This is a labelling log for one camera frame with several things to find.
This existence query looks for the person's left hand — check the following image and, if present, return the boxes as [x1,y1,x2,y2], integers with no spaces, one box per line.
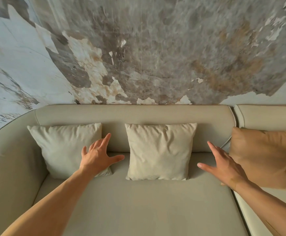
[79,133,126,177]

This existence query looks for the person's right hand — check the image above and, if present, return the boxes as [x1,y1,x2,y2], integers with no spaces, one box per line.
[197,141,249,192]

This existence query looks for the cream leather cushion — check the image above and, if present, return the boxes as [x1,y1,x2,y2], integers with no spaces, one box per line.
[124,123,198,181]
[27,123,113,180]

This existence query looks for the tan leather cushion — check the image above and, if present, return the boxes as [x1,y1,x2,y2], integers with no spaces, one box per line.
[229,126,286,190]

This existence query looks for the beige leather sofa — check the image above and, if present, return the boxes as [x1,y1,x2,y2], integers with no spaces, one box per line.
[0,104,286,236]

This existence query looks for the person's left forearm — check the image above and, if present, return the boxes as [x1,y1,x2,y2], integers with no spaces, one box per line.
[0,167,95,236]

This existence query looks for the person's right forearm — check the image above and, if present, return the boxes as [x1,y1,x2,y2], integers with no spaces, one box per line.
[234,179,286,236]

